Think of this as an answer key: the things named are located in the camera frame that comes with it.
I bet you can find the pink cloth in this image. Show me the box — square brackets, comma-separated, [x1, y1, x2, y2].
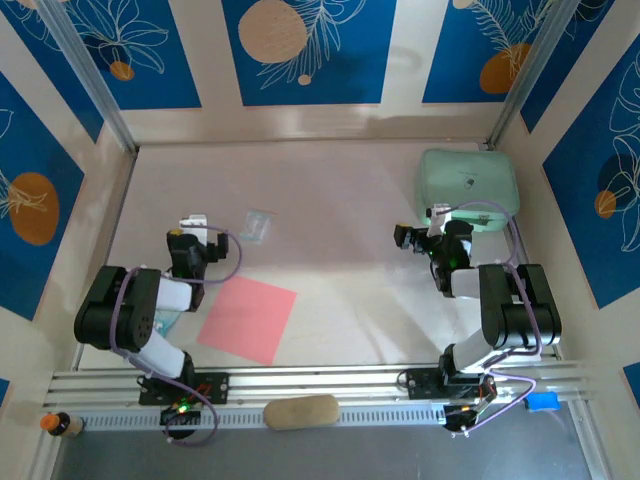
[196, 275, 298, 365]

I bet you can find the small clear plastic bag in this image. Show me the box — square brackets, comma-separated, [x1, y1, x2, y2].
[238, 208, 279, 246]

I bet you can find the pale table mat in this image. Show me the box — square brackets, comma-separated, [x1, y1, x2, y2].
[74, 141, 546, 371]

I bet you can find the teal plastic packet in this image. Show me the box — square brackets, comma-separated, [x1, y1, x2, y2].
[153, 308, 182, 335]

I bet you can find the mint green zip pouch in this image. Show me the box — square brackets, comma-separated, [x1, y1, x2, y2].
[415, 148, 521, 234]

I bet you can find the black controller board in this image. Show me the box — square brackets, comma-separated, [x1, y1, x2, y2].
[159, 403, 202, 427]
[442, 402, 485, 435]

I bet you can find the small blue box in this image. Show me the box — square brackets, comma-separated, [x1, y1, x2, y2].
[523, 392, 560, 413]

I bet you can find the tan oval pad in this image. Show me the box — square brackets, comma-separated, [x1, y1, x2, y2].
[263, 394, 341, 431]

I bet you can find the small bottle orange cap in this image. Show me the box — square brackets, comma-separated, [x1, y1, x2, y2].
[39, 411, 85, 440]

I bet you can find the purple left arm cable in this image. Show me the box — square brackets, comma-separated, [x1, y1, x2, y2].
[110, 225, 245, 447]

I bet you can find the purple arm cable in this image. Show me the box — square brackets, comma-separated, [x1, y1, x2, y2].
[442, 199, 546, 434]
[110, 225, 245, 447]

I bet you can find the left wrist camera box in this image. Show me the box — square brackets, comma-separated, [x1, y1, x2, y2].
[179, 213, 210, 237]

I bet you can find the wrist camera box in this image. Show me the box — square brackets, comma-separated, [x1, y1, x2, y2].
[424, 203, 452, 237]
[179, 213, 210, 237]

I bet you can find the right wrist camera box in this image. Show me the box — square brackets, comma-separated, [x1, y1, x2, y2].
[424, 203, 452, 237]

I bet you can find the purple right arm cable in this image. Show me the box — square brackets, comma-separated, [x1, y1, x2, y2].
[442, 199, 546, 434]

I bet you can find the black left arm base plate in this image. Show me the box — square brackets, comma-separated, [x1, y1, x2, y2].
[138, 372, 230, 406]

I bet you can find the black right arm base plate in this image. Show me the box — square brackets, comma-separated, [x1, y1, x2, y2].
[405, 368, 499, 400]

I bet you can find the aluminium mounting rail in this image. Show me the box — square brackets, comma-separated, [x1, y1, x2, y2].
[43, 362, 599, 409]

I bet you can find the slotted grey cable duct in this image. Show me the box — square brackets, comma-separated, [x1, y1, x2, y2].
[74, 403, 566, 430]

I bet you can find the aluminium frame post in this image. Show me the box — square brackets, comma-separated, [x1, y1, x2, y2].
[37, 0, 139, 154]
[487, 0, 574, 149]

